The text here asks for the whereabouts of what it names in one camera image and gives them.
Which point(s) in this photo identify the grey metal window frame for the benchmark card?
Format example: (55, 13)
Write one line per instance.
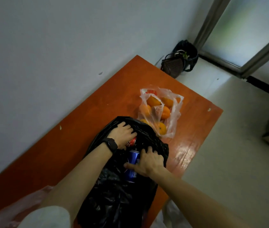
(262, 53)

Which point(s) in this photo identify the black lined trash bin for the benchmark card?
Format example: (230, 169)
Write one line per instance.
(189, 54)

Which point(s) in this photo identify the white plastic bag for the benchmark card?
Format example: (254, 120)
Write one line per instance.
(171, 217)

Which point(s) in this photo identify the black wrist watch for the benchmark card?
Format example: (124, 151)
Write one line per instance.
(110, 144)

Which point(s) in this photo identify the brown dustpan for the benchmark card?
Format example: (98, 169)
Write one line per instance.
(172, 65)

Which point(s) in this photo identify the white sleeve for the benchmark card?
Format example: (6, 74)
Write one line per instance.
(46, 218)

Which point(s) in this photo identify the blue drink can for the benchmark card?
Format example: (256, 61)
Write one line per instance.
(132, 159)

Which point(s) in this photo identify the bunch of oranges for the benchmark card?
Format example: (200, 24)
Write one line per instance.
(165, 113)

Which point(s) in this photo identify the person's right forearm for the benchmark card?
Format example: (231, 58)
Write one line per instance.
(191, 199)

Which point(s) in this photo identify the person's right thumb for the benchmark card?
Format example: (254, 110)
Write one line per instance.
(131, 166)

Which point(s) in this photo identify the person's right hand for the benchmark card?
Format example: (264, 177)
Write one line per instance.
(151, 163)

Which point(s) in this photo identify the person's left forearm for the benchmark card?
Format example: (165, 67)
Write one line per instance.
(77, 180)

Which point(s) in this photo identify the red fruit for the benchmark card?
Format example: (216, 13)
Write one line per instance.
(151, 92)

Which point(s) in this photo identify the clear plastic bag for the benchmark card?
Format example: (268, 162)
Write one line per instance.
(172, 123)

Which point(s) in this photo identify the red drink can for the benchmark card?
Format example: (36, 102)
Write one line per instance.
(132, 141)

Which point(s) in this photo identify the person's left hand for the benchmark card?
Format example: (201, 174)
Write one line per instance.
(119, 136)

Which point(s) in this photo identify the black plastic bag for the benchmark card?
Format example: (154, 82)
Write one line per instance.
(115, 199)

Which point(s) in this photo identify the person's left fingers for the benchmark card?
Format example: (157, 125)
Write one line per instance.
(127, 129)

